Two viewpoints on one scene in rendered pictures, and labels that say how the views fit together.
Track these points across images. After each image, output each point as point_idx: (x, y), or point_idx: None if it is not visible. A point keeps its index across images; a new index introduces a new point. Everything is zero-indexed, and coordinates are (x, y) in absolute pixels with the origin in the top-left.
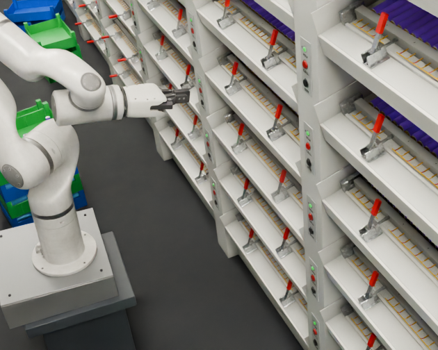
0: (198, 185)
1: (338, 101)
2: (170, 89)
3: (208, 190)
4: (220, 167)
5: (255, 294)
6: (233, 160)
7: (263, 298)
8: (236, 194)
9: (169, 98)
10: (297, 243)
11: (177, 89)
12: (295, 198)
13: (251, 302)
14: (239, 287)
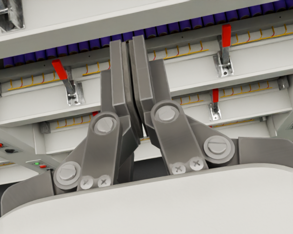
0: None
1: None
2: (94, 119)
3: (12, 173)
4: (36, 143)
5: (146, 167)
6: (76, 113)
7: (154, 162)
8: None
9: (213, 141)
10: (208, 93)
11: (113, 81)
12: (243, 46)
13: (154, 174)
14: (132, 180)
